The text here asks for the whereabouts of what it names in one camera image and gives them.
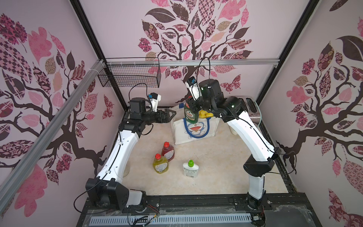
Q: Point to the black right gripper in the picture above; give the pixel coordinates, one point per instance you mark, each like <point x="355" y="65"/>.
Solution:
<point x="194" y="103"/>

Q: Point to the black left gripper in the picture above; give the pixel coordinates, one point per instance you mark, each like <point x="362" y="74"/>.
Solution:
<point x="166" y="119"/>

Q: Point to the dark green soap bottle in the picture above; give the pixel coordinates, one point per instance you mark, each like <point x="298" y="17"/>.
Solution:
<point x="190" y="115"/>

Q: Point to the white canvas shopping bag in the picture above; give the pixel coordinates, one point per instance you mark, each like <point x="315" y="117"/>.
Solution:
<point x="184" y="131"/>

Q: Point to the red liquid soap bottle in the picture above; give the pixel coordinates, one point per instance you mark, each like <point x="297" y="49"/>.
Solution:
<point x="168" y="151"/>

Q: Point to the yellow-green soap bottle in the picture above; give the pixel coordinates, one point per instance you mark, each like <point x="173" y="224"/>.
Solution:
<point x="160" y="164"/>

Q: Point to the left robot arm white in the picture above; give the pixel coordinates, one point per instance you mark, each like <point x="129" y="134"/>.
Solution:
<point x="106" y="190"/>

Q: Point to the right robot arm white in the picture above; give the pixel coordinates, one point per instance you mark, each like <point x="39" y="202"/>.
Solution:
<point x="263" y="154"/>

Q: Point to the mint chrome toaster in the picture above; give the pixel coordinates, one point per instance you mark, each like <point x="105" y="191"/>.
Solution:
<point x="249" y="105"/>

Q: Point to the white bottle green cap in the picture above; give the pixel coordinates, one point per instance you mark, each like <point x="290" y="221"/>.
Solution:
<point x="190" y="169"/>

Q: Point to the round beige lid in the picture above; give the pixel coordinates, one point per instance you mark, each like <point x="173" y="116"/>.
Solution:
<point x="126" y="170"/>

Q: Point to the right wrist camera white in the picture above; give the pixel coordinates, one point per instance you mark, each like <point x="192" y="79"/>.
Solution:
<point x="192" y="86"/>

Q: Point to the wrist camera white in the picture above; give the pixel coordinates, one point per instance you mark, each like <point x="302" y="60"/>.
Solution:
<point x="154" y="99"/>
<point x="192" y="86"/>

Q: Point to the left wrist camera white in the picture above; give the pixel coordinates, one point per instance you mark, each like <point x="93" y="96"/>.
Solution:
<point x="154" y="99"/>

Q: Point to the aluminium rail back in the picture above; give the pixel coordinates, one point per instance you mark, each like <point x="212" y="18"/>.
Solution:
<point x="204" y="62"/>

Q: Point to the aluminium rail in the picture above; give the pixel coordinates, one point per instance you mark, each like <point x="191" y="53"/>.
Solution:
<point x="15" y="179"/>
<point x="204" y="62"/>

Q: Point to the black wire mesh basket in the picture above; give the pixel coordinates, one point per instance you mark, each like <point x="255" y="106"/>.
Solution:
<point x="130" y="72"/>

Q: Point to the aluminium rail left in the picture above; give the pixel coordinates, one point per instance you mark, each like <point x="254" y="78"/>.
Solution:
<point x="15" y="179"/>

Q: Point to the black base frame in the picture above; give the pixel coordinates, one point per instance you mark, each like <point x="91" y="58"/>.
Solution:
<point x="220" y="210"/>

